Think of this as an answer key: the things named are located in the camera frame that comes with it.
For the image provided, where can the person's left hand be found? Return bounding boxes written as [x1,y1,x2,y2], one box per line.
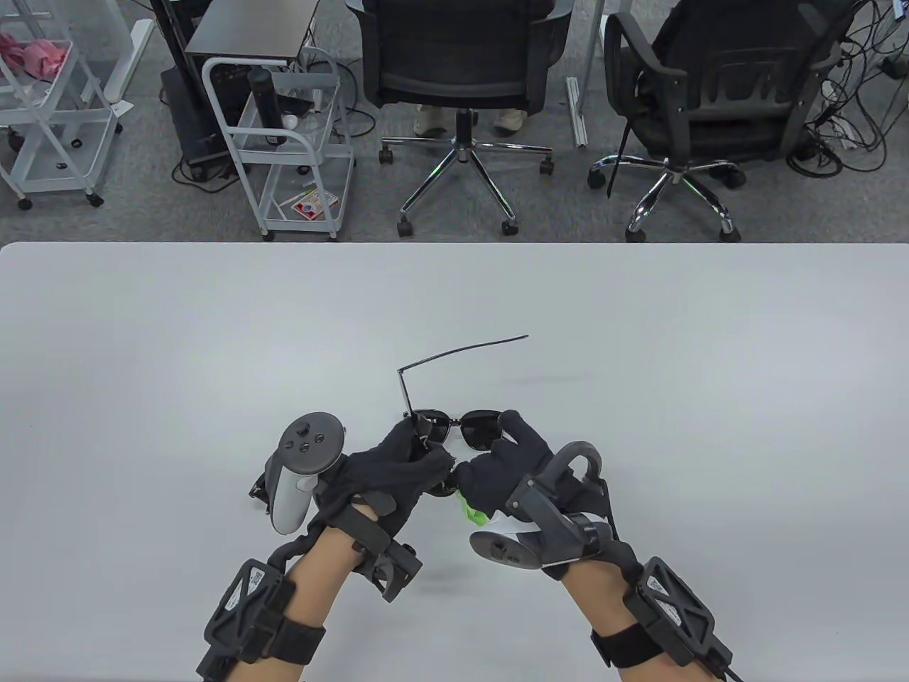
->
[311,419,455,544]

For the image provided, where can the person's right hand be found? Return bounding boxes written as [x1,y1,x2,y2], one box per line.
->
[452,409,613,535]

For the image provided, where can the thin metal frame sunglasses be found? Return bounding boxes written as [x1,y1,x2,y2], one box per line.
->
[412,409,507,453]

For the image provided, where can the green cleaning cloth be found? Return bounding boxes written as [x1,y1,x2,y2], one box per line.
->
[454,490,492,528]

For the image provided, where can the black browline sunglasses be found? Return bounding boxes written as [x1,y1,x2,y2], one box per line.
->
[396,334,530,457]

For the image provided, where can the person's right forearm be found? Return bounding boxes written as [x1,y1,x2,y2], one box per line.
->
[561,554,718,682]

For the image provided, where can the person's left forearm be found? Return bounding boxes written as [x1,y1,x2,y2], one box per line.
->
[206,522,371,682]

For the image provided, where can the grey right hand controller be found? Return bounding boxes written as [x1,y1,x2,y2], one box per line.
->
[469,442,613,573]

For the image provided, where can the grey hand controller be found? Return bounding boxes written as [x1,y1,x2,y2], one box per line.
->
[469,442,613,573]
[264,412,348,535]

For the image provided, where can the grey left hand controller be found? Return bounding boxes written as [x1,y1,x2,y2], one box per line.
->
[264,412,348,535]

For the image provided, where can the black left wrist sensor box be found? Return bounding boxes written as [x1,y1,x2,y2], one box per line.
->
[195,558,327,679]

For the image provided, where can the black wrist sensor box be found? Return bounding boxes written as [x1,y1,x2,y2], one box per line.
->
[591,556,734,672]
[195,558,327,679]

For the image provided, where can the black right wrist sensor box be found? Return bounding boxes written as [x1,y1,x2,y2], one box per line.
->
[591,556,734,672]

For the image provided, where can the red and white card packet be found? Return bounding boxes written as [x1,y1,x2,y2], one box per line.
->
[290,188,340,220]

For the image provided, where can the white desk leg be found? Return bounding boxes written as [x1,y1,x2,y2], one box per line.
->
[566,0,610,148]

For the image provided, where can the black cylindrical bottle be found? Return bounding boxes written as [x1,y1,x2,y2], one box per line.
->
[247,67,290,148]

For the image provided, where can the black computer tower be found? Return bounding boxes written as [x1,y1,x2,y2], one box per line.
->
[160,64,239,182]

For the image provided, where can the black mesh-back office chair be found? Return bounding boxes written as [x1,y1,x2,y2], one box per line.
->
[347,0,575,239]

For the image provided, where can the dark brown small table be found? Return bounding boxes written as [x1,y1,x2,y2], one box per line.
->
[185,0,324,66]

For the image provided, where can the black ribbed-back office chair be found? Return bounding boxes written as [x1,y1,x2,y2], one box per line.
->
[588,0,864,244]

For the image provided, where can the white power strip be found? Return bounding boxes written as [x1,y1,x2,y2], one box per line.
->
[824,114,861,148]

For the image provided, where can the white desk foot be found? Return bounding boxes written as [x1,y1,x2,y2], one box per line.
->
[105,18,155,105]

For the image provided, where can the pink cloth bundle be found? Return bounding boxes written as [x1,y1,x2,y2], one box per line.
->
[0,32,72,79]

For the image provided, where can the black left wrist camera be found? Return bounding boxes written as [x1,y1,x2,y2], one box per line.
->
[352,522,424,603]

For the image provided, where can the white rolling cart with handle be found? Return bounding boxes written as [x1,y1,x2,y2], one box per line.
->
[202,48,357,242]

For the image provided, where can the white rolling wire cart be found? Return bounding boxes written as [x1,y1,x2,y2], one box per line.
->
[0,0,125,210]

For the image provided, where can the bundle of black cables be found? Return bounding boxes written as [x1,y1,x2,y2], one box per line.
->
[785,0,909,178]

